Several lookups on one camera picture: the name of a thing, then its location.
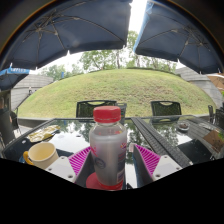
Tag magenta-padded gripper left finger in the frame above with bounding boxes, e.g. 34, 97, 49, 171
45, 146, 97, 190

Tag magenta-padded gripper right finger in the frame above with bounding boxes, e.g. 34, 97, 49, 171
132, 143, 184, 188

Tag clear red-capped drink bottle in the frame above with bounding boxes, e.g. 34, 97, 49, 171
88, 105, 128, 191

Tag flat round red coaster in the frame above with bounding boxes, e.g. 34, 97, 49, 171
85, 172, 125, 192

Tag yellow snack wrapper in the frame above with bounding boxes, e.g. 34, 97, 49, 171
26, 124, 62, 144

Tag small round bowl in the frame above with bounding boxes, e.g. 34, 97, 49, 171
176, 120, 191, 132

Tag black mesh chair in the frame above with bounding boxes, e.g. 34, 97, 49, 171
75, 99, 128, 120
150, 100, 183, 117

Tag dark patio chair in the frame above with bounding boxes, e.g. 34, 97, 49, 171
0, 107, 18, 145

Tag navy umbrella with lettered rim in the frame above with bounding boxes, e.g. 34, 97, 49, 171
0, 67, 31, 92

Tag navy umbrella with blue flap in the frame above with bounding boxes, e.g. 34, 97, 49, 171
133, 0, 224, 75

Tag large navy patio umbrella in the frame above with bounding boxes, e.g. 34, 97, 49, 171
0, 0, 133, 71

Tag cream cup with yellow handle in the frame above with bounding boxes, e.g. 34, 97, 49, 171
22, 141, 60, 170

